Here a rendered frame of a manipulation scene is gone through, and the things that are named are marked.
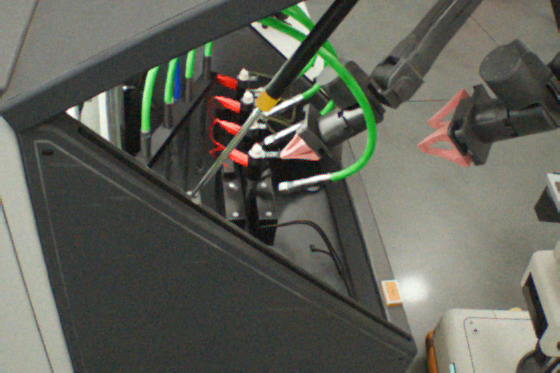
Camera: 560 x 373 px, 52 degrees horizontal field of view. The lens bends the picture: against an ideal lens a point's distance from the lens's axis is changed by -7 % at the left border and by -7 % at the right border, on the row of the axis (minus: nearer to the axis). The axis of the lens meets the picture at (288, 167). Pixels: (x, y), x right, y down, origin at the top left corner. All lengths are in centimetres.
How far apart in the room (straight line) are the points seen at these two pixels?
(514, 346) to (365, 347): 110
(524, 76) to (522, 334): 146
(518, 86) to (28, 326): 72
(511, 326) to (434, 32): 127
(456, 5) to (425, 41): 9
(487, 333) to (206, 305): 135
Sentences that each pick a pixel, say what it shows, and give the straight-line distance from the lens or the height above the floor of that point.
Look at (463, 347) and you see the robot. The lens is 198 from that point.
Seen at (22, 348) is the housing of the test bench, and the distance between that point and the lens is 95.
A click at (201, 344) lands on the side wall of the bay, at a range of 93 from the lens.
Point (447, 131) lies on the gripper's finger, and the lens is 81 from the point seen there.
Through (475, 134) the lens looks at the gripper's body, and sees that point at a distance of 82.
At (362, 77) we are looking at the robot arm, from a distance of 101.
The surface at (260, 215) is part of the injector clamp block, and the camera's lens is 117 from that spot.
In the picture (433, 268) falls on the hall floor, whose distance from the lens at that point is 252.
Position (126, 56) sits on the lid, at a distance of 53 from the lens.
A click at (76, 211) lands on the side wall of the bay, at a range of 69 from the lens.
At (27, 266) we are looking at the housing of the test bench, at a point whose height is 123.
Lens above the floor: 183
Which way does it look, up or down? 42 degrees down
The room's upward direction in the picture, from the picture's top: 11 degrees clockwise
